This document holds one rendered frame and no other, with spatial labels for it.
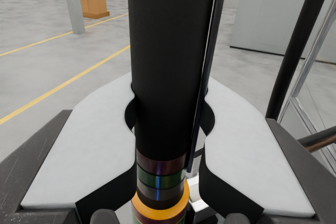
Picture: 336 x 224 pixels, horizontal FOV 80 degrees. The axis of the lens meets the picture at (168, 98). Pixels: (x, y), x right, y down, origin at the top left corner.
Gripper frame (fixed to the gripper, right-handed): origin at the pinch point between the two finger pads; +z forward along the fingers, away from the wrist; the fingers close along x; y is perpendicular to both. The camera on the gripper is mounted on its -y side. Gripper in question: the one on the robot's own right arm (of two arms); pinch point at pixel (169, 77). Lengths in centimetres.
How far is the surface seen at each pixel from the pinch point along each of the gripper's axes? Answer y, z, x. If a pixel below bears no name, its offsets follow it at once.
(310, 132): 69, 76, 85
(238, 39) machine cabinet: 140, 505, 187
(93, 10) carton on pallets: 139, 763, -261
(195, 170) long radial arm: 57, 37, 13
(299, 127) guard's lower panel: 75, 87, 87
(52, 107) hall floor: 166, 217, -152
